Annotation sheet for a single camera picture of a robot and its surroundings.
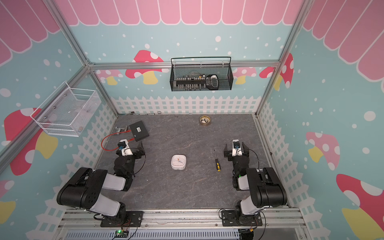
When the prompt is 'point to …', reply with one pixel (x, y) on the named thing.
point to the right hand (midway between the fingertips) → (235, 143)
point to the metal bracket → (119, 129)
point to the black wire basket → (201, 77)
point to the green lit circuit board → (121, 233)
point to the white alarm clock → (178, 162)
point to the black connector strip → (191, 83)
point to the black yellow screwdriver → (217, 164)
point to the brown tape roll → (205, 120)
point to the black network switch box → (139, 131)
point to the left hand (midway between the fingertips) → (135, 143)
